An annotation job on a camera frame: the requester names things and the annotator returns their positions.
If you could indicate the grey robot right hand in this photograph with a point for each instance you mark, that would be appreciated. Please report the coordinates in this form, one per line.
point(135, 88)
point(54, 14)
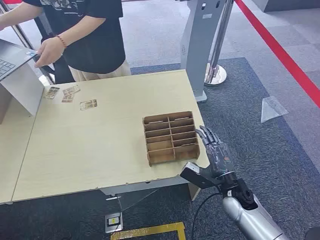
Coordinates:
point(220, 159)

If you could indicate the person's left hand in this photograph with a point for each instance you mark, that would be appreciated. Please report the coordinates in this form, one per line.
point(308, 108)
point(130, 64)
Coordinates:
point(50, 51)

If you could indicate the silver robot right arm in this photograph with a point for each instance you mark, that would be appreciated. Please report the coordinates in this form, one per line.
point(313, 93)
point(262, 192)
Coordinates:
point(250, 218)

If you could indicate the person's right forearm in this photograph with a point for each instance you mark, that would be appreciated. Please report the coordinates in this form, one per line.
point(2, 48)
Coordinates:
point(20, 15)

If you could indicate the person's left forearm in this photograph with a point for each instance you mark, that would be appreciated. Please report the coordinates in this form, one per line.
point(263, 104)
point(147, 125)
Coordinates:
point(80, 31)

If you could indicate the wooden slotted card organizer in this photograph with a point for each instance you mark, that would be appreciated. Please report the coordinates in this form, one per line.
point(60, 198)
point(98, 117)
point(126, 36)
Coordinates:
point(172, 155)

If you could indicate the person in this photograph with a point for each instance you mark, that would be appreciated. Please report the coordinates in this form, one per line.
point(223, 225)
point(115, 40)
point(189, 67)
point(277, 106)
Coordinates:
point(100, 39)

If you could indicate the card in organizer slot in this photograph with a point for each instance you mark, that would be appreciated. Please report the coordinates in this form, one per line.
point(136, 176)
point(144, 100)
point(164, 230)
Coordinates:
point(155, 122)

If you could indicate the black office chair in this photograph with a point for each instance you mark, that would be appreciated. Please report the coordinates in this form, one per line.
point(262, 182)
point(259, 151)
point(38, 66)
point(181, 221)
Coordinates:
point(62, 71)

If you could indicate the grey laptop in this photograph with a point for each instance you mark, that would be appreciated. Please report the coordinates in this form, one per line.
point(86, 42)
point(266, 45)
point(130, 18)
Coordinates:
point(12, 56)

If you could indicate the white laptop riser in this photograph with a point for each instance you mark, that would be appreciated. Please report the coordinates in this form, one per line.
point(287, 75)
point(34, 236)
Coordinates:
point(25, 89)

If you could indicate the clear plastic sheet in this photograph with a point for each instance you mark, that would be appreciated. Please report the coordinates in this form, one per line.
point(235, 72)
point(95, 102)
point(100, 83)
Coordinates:
point(135, 200)
point(271, 109)

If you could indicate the pale wooden desk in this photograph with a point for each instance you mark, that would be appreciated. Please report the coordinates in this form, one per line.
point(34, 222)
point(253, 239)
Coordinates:
point(12, 159)
point(100, 142)

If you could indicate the grey kiosk stand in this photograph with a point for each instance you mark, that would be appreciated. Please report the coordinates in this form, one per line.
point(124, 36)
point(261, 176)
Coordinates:
point(197, 43)

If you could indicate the red barrier belt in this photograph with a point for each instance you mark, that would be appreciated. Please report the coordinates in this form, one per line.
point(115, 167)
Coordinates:
point(282, 54)

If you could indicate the metal floor socket box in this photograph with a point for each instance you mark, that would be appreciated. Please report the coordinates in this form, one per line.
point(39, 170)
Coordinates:
point(113, 222)

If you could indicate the grey cabinet base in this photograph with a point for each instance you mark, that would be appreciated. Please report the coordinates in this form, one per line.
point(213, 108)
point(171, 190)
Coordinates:
point(287, 5)

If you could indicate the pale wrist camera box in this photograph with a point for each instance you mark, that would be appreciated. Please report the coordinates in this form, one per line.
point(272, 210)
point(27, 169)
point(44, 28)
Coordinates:
point(191, 169)

